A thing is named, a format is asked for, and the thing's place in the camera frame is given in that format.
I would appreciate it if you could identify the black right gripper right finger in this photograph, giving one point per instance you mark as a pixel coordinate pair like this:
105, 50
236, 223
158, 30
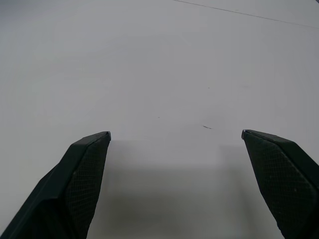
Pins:
286, 179

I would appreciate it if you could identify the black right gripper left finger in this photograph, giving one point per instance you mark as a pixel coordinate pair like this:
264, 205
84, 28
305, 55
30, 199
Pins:
67, 189

